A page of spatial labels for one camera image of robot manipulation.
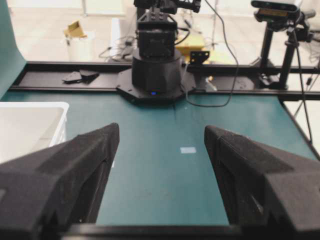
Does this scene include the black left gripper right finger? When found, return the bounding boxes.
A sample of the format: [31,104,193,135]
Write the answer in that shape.
[204,125,320,240]

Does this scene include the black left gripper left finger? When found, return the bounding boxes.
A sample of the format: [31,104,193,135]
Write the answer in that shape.
[0,123,120,240]

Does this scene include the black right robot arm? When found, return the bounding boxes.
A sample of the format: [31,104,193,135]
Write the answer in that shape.
[132,0,320,240]

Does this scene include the white plastic basket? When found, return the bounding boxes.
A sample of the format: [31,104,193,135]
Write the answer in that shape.
[0,101,69,164]

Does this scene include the small white tape marker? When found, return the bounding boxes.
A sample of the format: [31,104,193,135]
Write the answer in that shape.
[180,147,197,154]

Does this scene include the white bin with cardboard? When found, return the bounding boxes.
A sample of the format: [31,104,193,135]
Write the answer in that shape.
[63,20,96,62]

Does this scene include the yellow box behind table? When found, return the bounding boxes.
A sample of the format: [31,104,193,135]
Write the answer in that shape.
[176,34,205,57]

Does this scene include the black flat parts on rail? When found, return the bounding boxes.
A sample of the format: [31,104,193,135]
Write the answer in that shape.
[62,70,100,85]

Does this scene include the black aluminium rail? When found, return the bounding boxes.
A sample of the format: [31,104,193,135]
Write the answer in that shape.
[9,60,320,95]

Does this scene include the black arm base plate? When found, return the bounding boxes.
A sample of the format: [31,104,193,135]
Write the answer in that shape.
[116,69,196,105]

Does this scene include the black metal bracket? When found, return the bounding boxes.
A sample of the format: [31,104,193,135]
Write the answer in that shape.
[190,50,210,65]

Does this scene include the black camera on stand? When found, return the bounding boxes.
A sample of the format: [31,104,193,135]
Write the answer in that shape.
[250,0,317,32]

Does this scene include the black cable on table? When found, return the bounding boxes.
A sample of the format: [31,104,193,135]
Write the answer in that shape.
[186,0,240,108]

